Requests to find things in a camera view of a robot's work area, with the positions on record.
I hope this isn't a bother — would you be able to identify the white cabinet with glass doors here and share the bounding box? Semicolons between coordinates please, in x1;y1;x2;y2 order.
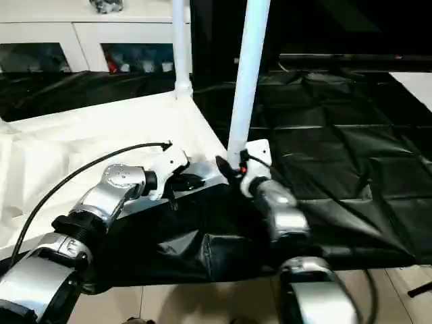
0;0;192;74

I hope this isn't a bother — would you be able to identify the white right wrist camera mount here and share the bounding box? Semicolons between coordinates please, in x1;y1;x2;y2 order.
238;138;273;199

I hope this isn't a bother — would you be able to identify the black stand leg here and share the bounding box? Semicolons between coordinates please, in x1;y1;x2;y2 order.
407;282;432;298

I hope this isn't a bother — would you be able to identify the white plastic table top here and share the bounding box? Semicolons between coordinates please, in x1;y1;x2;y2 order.
0;90;234;261

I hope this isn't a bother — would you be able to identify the long black pole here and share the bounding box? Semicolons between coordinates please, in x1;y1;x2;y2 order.
278;53;432;64

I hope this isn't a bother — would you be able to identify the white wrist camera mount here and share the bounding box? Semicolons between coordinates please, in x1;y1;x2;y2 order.
147;146;190;203
238;138;273;199

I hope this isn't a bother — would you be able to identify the black backdrop curtain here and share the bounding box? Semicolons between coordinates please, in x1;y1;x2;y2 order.
188;0;432;72

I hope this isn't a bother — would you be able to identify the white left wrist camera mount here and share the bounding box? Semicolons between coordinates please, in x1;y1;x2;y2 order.
147;146;190;203

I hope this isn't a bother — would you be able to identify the clear bag of dark items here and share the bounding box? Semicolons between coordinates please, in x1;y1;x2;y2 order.
88;0;126;15

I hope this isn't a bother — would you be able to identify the black plastic sheet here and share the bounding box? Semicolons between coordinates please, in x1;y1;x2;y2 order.
0;69;432;294

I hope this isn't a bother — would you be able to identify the white flat board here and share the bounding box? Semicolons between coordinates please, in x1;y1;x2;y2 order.
387;71;432;113

